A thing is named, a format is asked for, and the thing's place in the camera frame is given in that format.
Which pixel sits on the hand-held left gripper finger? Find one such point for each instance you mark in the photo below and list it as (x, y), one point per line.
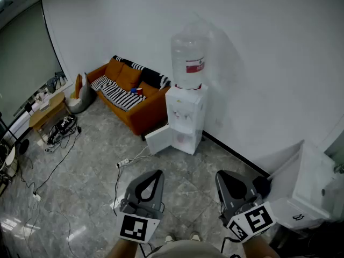
(159, 189)
(130, 189)

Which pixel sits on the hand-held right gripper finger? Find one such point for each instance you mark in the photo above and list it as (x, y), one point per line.
(221, 189)
(251, 191)

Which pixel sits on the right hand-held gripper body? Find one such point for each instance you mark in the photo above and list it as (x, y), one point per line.
(255, 220)

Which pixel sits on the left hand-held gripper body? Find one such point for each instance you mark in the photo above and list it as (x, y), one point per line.
(134, 226)

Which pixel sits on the white water dispenser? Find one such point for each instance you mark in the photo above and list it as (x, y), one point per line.
(185, 103)

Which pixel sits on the person's left forearm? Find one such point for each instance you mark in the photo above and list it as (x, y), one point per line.
(122, 249)

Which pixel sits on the person's right forearm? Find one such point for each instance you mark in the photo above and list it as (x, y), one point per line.
(259, 247)

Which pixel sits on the white power strip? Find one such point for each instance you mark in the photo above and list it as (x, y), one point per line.
(122, 163)

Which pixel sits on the person's left shoe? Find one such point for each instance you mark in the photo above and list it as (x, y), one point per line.
(170, 238)

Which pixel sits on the person's shoe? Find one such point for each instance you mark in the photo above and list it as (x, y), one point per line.
(195, 236)
(170, 238)

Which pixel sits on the person's right shoe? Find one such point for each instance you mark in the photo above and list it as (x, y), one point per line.
(195, 236)

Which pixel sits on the white box bin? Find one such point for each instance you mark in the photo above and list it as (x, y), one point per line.
(309, 184)

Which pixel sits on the person's beige clothing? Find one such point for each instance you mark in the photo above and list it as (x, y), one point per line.
(188, 250)

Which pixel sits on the orange sofa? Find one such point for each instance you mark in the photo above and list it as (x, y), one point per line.
(145, 114)

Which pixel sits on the white plug adapter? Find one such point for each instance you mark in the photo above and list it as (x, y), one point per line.
(37, 197)

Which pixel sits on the black white striped blanket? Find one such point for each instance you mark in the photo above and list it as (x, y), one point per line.
(121, 94)

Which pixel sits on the small red cup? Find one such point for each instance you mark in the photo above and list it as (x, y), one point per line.
(139, 91)

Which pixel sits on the grey bean bag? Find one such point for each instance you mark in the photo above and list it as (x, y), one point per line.
(83, 101)

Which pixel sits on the round wooden coffee table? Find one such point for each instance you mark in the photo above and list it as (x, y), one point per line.
(47, 111)

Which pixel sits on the black knitted throw white stripes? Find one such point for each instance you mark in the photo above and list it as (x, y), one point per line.
(153, 75)

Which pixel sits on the orange flat cushion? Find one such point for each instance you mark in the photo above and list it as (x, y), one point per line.
(78, 86)

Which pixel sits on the small white box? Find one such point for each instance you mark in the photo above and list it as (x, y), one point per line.
(44, 107)

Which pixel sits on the grey handbags on sill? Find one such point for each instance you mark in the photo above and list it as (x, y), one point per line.
(56, 81)

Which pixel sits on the clear water bottle red label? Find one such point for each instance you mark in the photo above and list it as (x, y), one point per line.
(188, 55)

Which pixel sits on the grey window blind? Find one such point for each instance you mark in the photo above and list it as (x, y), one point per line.
(24, 63)

